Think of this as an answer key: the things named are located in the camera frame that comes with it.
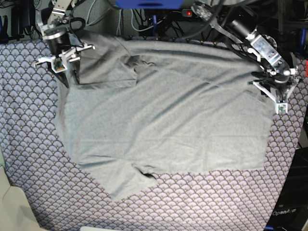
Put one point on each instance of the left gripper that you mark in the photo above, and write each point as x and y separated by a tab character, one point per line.
277	87

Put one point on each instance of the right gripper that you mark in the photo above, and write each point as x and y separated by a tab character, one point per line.
59	65

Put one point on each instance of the grey T-shirt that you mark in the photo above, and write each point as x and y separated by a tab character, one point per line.
145	107

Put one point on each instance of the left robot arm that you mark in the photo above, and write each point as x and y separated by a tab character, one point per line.
239	26

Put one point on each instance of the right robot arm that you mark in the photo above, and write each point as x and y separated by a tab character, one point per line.
59	29

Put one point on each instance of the blue clamp at right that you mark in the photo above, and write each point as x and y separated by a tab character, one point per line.
302	43

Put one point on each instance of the blue clamp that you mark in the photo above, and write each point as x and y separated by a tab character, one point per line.
302	43
4	37

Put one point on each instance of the blue clamp at left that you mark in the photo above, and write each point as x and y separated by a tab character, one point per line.
4	37

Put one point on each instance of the black power strip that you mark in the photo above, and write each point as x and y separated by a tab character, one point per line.
188	13

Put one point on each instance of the fan-patterned tablecloth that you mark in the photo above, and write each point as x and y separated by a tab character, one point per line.
61	197

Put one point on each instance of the black OpenArm box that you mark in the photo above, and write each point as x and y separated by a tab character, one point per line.
291	210

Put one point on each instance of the beige chair at corner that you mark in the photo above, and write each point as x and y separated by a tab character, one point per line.
15	211

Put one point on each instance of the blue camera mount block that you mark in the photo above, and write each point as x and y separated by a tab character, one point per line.
149	4

